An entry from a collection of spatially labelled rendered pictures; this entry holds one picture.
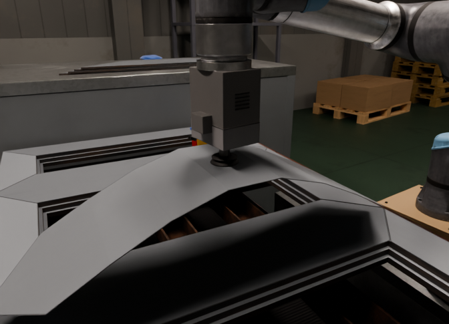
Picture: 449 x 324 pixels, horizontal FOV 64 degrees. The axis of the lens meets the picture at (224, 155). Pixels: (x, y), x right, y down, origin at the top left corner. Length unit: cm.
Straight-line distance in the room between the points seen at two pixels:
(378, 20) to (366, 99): 420
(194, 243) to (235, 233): 8
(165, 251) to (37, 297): 23
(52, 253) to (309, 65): 531
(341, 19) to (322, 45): 508
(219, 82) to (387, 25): 44
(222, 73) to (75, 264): 29
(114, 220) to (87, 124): 83
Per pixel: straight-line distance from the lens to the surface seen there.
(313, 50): 569
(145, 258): 63
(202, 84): 49
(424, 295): 90
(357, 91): 503
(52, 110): 128
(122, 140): 124
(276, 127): 160
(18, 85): 127
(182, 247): 64
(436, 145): 113
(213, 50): 47
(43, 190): 93
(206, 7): 47
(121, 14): 401
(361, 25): 76
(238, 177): 48
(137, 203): 50
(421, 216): 116
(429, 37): 80
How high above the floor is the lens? 121
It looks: 20 degrees down
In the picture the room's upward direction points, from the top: straight up
